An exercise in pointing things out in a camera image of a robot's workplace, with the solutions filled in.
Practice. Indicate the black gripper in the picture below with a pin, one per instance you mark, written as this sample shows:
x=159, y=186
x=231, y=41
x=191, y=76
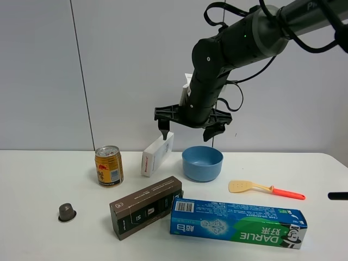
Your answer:
x=212, y=120

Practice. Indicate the blue plastic bowl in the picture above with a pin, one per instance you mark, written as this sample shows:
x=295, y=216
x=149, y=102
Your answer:
x=202, y=163

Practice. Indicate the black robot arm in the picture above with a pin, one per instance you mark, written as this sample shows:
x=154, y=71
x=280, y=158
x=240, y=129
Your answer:
x=261, y=33

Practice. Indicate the black object at right edge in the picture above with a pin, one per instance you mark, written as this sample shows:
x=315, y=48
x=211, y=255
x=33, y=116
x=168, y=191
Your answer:
x=338, y=196

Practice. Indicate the white small carton box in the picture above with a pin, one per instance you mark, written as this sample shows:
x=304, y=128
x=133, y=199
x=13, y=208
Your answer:
x=156, y=154

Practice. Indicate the gold energy drink can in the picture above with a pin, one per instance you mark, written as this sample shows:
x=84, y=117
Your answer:
x=109, y=167

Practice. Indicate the brown long carton box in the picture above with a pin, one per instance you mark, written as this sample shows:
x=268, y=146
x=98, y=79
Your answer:
x=142, y=208

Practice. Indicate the blue green toothpaste box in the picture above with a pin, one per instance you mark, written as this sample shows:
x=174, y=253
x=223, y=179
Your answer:
x=261, y=225

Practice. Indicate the dark coffee capsule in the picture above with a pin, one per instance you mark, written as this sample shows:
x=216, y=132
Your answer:
x=66, y=213

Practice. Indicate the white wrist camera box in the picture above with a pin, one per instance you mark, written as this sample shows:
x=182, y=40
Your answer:
x=185, y=88

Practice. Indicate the yellow spatula with orange handle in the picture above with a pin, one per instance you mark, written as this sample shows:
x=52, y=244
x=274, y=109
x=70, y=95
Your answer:
x=243, y=186

